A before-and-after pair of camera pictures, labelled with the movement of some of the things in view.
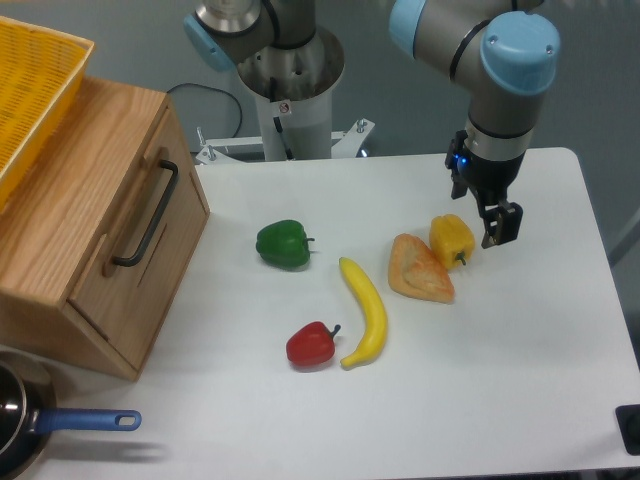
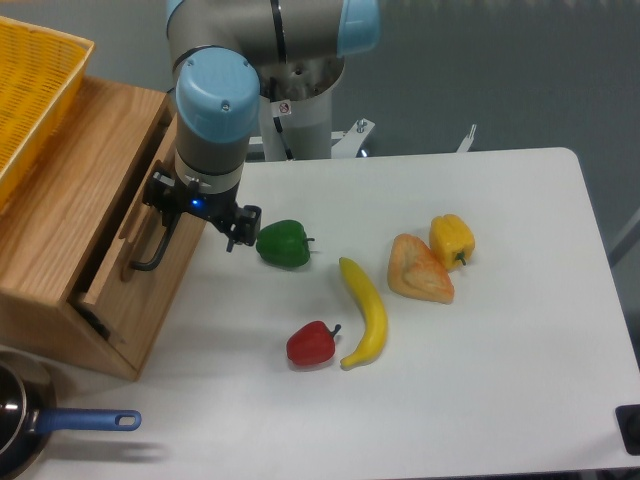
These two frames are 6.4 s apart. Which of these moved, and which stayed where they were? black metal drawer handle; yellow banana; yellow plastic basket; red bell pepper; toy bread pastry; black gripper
Moved: black gripper; black metal drawer handle
Stayed: toy bread pastry; red bell pepper; yellow plastic basket; yellow banana
